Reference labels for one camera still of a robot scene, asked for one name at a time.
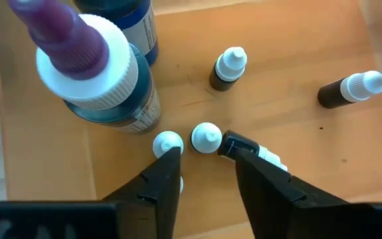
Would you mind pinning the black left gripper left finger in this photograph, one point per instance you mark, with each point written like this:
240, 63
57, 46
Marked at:
158, 199

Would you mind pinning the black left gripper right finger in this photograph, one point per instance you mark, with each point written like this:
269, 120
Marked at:
270, 199

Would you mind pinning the small dropper bottle olive label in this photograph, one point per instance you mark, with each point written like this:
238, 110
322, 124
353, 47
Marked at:
181, 184

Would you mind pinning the small dropper bottle dark label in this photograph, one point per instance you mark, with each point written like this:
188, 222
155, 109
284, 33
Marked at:
167, 142

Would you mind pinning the small dropper bottle black label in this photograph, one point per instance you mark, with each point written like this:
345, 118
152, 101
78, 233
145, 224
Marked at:
235, 144

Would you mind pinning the small dropper bottle orange label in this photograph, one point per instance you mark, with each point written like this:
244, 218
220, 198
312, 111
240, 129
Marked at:
206, 137

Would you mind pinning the small dropper bottle purple label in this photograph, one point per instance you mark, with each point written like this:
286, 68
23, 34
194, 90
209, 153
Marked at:
228, 68

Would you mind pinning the small dropper bottle red-white label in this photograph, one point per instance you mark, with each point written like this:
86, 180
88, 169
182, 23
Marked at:
355, 88

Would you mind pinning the large bottle purple tip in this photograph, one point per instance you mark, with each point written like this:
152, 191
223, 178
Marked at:
88, 66

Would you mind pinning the translucent orange plastic bin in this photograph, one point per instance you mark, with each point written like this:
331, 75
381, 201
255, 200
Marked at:
277, 49

